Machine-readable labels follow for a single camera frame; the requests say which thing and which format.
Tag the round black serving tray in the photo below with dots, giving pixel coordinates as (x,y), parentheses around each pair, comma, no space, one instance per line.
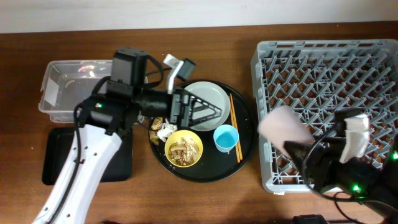
(213,164)

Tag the crumpled white tissue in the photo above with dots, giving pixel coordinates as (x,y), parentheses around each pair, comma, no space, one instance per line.
(166,130)

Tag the grey plastic dishwasher rack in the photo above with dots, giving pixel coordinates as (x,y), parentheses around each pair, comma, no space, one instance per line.
(317,77)

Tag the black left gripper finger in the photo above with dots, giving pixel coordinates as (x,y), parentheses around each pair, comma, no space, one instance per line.
(203,103)
(216,112)

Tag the pink plastic cup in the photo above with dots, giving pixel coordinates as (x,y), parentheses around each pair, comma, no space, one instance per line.
(282,125)

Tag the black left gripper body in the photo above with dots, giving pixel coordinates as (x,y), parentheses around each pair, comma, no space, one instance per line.
(177,107)

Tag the yellow bowl with food scraps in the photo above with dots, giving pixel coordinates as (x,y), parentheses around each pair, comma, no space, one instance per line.
(183,148)

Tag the grey round plate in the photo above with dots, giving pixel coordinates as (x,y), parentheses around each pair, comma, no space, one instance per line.
(215,95)

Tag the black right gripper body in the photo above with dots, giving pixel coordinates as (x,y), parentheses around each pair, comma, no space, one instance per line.
(298,150)

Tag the black object at bottom edge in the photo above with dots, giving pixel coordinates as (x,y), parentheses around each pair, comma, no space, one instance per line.
(309,219)

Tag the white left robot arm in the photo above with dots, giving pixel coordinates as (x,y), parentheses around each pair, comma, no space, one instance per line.
(102,122)

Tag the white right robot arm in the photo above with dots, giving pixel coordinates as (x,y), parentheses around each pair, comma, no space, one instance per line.
(355,181)

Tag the wooden chopstick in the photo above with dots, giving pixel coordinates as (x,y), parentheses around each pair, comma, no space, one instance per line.
(234,132)
(237,124)

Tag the black rectangular tray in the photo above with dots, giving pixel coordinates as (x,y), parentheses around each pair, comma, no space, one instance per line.
(58,147)

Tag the clear plastic bin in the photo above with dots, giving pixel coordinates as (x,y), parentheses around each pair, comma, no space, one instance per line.
(66,83)

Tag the gold brown snack wrapper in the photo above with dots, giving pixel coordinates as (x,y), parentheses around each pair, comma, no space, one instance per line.
(155,127)

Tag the light blue plastic cup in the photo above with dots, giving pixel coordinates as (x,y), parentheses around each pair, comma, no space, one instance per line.
(223,139)

